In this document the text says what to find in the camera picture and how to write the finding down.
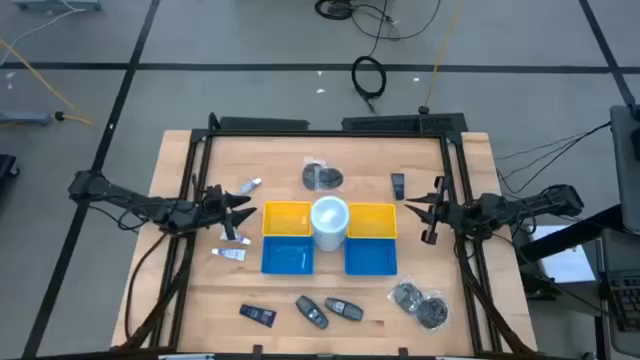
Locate black flat box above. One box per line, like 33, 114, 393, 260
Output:
218, 115, 311, 132

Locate yellow floor cable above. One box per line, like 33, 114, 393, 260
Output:
0, 37, 96, 127

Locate bagged black round pads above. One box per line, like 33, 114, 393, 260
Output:
387, 275, 454, 331
301, 155, 346, 193

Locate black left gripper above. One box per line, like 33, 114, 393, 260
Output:
195, 183, 259, 243

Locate white packet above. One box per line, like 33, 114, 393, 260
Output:
220, 230, 252, 246

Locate black metal table frame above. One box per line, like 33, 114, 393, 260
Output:
149, 127, 536, 360

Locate small white toothpaste tube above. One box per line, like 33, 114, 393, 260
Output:
210, 247, 248, 262
238, 177, 264, 196

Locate white wipes canister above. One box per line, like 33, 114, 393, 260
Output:
309, 195, 350, 253

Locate black tangled floor cable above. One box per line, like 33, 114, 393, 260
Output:
313, 0, 444, 42

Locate blue plastic basket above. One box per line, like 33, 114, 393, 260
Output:
343, 236, 399, 277
260, 235, 316, 276

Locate yellow hanging cable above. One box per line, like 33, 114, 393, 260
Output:
423, 0, 465, 109

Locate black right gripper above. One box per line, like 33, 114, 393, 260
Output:
403, 174, 482, 245

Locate grey body wash bottle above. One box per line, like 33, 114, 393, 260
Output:
294, 294, 330, 331
323, 296, 365, 322

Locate grey chair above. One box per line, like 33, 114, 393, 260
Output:
608, 103, 640, 236

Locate black perforated box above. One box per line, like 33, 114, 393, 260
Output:
341, 112, 470, 134

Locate black coiled floor cable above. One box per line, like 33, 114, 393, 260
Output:
350, 54, 389, 115

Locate white floor cable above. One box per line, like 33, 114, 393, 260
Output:
0, 7, 86, 66

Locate small black tube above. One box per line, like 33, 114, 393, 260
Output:
390, 172, 406, 202

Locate yellow plastic basket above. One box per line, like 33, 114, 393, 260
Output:
345, 202, 399, 240
261, 200, 314, 238

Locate grey stand base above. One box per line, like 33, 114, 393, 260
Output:
12, 0, 104, 14
0, 110, 55, 127

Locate white paper sheet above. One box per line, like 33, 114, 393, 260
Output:
529, 224, 599, 284

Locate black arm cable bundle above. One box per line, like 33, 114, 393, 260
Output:
122, 232, 194, 351
452, 238, 534, 357

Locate black keyboard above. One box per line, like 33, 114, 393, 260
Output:
602, 277, 640, 334

